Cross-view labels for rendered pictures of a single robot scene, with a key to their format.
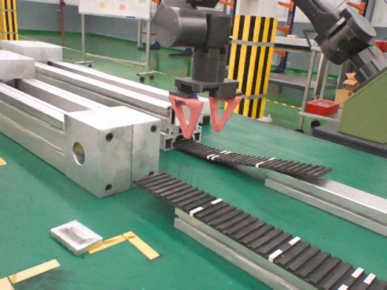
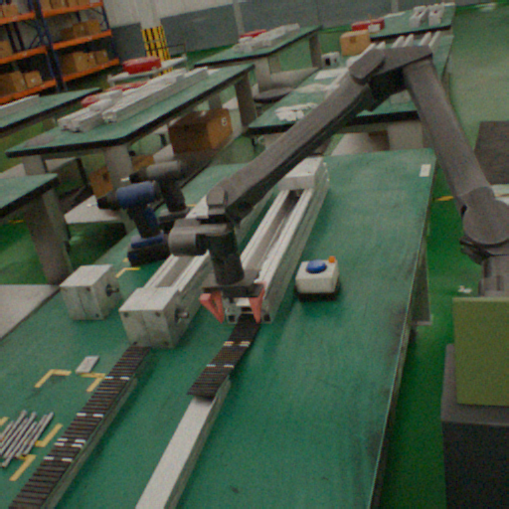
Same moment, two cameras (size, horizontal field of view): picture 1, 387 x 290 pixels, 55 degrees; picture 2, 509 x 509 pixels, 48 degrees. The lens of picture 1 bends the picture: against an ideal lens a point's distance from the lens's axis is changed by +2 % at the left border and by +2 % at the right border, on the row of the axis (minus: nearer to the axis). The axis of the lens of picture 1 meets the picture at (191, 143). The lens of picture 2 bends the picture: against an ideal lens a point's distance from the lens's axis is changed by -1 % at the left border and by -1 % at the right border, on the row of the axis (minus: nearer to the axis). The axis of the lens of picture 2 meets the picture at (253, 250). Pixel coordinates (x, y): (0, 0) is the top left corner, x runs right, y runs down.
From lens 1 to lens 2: 1.08 m
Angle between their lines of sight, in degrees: 63
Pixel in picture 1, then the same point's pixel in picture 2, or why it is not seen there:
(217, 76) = (221, 280)
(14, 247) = (74, 358)
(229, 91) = (236, 293)
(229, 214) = (111, 388)
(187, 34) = (178, 251)
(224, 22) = (212, 241)
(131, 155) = (145, 328)
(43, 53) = (295, 182)
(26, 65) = not seen: hidden behind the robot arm
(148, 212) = not seen: hidden behind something
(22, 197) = (114, 332)
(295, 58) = not seen: outside the picture
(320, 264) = (82, 428)
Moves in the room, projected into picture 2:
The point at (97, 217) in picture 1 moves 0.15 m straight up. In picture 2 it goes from (112, 359) to (89, 296)
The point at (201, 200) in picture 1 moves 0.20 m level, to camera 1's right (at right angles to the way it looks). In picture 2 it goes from (124, 373) to (157, 433)
